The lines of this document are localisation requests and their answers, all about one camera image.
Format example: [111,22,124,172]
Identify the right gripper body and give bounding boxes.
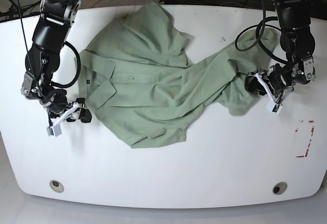
[46,92,72,118]

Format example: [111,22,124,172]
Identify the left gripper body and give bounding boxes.
[263,65,294,98]

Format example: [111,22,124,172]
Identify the green T-shirt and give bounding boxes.
[78,3,270,148]

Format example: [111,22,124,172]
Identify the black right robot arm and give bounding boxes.
[21,0,92,123]

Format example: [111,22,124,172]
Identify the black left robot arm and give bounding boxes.
[259,0,315,98]

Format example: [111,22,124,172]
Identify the red tape rectangle marking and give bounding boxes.
[293,120,315,158]

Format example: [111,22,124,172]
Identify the left table grommet hole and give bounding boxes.
[50,180,64,193]

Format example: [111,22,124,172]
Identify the table grommet hole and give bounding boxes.
[272,182,288,195]
[50,180,64,193]

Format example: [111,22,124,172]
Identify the black tripod legs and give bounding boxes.
[1,0,41,23]

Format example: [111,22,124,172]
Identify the right table grommet hole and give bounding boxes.
[272,182,288,195]

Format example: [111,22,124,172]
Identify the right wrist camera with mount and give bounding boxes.
[46,102,85,137]

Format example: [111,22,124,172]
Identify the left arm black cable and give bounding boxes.
[234,0,292,66]

